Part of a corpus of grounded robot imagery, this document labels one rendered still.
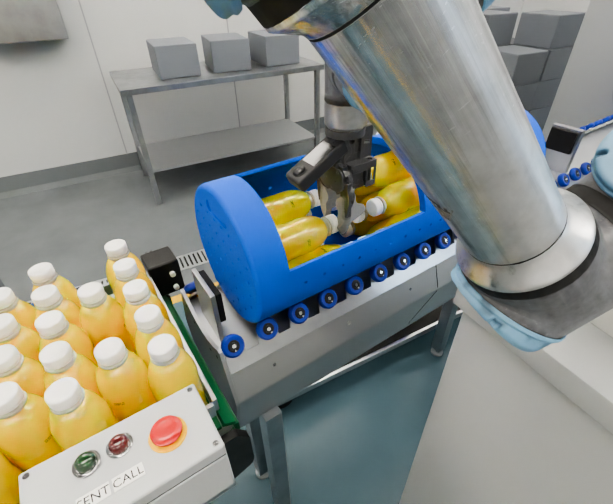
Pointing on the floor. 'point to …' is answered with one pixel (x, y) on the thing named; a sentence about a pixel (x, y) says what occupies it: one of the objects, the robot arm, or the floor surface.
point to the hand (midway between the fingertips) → (333, 225)
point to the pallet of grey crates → (535, 52)
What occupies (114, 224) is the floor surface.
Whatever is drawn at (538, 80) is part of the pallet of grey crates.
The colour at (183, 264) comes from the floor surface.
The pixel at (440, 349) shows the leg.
